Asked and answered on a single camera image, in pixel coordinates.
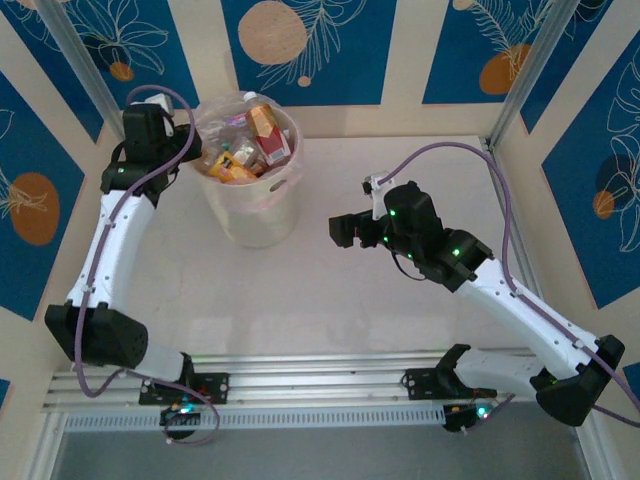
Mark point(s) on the bluish clear bottle purple label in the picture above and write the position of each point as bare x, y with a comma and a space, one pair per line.
235, 120

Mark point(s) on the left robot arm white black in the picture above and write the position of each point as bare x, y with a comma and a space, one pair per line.
107, 250

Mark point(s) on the white round waste bin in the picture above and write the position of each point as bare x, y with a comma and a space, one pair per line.
255, 220

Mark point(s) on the yellow juice bottle orange cap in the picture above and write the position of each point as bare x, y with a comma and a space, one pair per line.
227, 170

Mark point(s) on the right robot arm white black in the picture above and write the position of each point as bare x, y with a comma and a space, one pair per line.
540, 325

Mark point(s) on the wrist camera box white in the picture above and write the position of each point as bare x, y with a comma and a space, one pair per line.
375, 184
159, 101

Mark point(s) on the red tea bottle orange cap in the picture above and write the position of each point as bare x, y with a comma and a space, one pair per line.
267, 135

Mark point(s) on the translucent plastic bin liner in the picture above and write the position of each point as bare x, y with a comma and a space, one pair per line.
215, 112

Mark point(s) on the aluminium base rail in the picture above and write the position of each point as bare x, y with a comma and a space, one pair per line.
320, 385

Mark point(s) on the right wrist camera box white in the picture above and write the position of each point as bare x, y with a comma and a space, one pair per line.
375, 184

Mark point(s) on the aluminium frame post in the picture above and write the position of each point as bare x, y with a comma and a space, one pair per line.
532, 75
90, 75

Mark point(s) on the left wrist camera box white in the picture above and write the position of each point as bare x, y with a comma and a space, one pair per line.
159, 101

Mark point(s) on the aluminium table side rail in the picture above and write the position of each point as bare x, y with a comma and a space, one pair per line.
523, 250

